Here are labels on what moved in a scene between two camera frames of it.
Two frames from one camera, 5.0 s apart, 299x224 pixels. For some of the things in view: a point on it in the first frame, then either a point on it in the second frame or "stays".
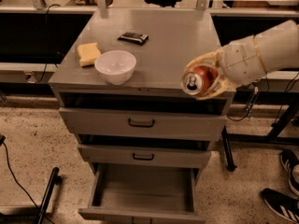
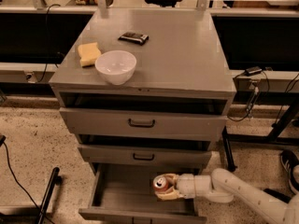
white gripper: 240,63 → 186,186
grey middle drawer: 117,155 stays
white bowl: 116,66 stays
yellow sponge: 89,52 stays
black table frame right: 266,98 stays
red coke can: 198,79 → 161,184
